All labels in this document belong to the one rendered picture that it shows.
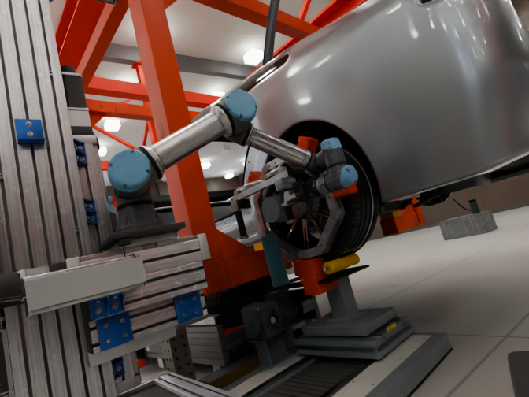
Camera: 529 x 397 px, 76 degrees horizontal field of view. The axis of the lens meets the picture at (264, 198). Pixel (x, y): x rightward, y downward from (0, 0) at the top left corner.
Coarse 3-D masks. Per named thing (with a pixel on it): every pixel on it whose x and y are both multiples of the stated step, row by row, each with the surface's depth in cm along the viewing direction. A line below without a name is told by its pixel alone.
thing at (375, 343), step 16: (400, 320) 166; (304, 336) 184; (320, 336) 176; (336, 336) 169; (352, 336) 162; (368, 336) 156; (384, 336) 152; (400, 336) 160; (304, 352) 177; (320, 352) 169; (336, 352) 162; (352, 352) 155; (368, 352) 149; (384, 352) 149
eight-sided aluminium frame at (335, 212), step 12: (264, 168) 185; (264, 192) 193; (336, 204) 154; (336, 216) 153; (264, 228) 189; (324, 228) 159; (336, 228) 159; (324, 240) 159; (288, 252) 178; (300, 252) 171; (312, 252) 166; (324, 252) 163
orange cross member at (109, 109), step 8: (88, 104) 366; (96, 104) 372; (104, 104) 378; (112, 104) 384; (120, 104) 391; (128, 104) 398; (96, 112) 372; (104, 112) 376; (112, 112) 381; (120, 112) 388; (128, 112) 395; (136, 112) 401; (144, 112) 408; (192, 112) 456; (200, 112) 465; (96, 120) 372; (144, 120) 418; (152, 120) 423
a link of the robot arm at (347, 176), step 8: (336, 168) 124; (344, 168) 122; (352, 168) 123; (328, 176) 126; (336, 176) 123; (344, 176) 121; (352, 176) 121; (328, 184) 126; (336, 184) 124; (344, 184) 123; (352, 184) 123
